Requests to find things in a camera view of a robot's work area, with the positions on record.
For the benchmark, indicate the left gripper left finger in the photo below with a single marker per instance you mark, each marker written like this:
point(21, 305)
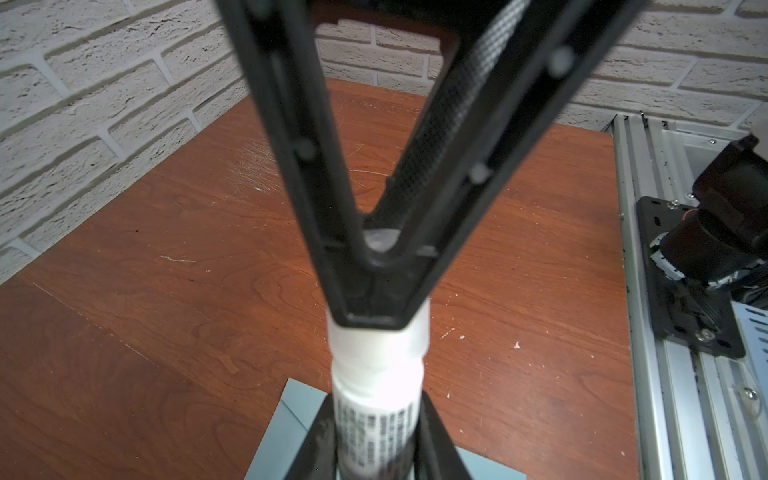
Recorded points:
point(316, 459)

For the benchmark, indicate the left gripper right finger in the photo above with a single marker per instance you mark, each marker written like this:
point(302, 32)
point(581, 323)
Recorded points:
point(437, 458)

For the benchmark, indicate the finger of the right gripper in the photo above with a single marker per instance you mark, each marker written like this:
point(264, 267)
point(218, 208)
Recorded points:
point(509, 68)

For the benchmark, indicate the white glue stick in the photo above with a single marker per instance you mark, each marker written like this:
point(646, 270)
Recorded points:
point(377, 382)

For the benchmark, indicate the clear glue stick cap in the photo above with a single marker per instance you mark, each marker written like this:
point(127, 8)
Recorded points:
point(381, 239)

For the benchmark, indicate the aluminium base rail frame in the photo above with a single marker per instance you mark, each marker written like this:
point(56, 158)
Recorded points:
point(693, 210)

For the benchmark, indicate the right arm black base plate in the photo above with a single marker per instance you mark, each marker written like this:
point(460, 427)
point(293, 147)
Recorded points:
point(680, 311)

